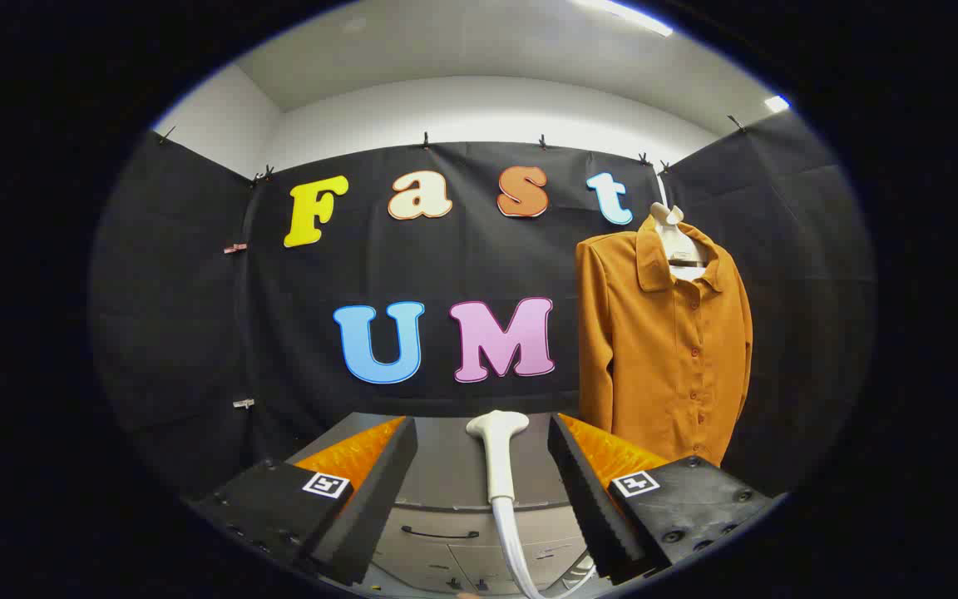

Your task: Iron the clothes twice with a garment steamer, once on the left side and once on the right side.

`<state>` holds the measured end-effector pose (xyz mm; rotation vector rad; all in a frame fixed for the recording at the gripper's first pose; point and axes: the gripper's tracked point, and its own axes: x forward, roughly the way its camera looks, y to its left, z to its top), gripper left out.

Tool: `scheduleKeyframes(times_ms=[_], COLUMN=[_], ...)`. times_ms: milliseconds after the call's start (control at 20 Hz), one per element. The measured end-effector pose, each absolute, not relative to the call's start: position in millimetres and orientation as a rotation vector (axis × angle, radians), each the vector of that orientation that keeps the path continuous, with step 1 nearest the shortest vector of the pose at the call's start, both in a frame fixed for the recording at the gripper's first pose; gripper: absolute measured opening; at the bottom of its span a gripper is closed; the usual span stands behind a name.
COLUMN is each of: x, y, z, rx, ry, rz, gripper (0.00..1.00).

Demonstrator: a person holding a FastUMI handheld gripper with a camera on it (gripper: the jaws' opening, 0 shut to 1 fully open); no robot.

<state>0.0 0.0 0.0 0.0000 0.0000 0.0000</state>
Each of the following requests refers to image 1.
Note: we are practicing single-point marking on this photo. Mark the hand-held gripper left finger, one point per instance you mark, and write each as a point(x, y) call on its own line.
point(371, 507)

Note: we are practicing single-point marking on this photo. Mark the white clothes hanger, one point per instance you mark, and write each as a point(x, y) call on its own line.
point(678, 245)

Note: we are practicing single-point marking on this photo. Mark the black backdrop cloth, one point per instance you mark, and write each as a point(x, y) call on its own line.
point(196, 333)

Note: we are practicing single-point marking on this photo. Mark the pink clothes peg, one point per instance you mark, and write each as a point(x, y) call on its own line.
point(235, 248)

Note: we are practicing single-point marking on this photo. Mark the small ceiling light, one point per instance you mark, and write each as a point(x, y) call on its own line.
point(777, 103)

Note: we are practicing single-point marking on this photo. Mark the white garment steamer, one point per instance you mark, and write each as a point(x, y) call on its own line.
point(497, 457)

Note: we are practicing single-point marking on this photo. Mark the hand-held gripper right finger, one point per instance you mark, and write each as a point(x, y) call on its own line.
point(591, 499)

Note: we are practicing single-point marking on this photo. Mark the long ceiling light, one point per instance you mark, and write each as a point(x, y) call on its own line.
point(629, 15)

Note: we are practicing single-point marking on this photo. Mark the orange-brown button shirt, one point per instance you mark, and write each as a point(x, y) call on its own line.
point(654, 358)

